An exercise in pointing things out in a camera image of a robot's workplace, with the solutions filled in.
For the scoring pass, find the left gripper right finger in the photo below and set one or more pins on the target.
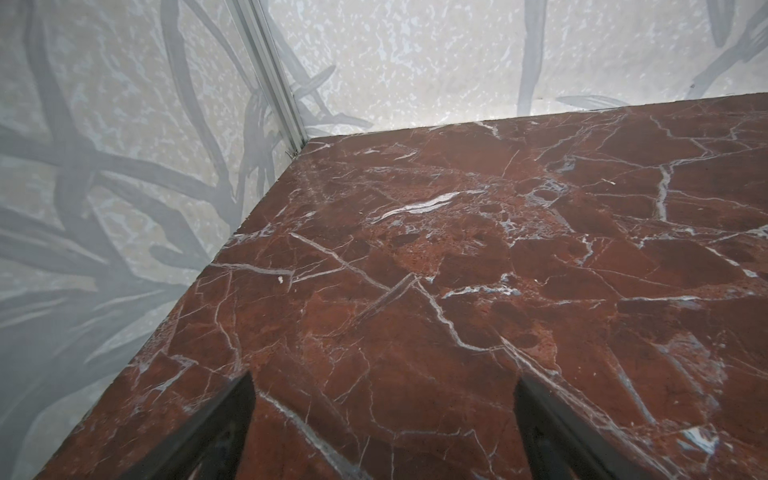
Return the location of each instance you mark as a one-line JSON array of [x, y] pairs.
[[560, 445]]

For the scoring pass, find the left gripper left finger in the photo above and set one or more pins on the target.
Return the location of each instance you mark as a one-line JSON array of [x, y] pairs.
[[209, 445]]

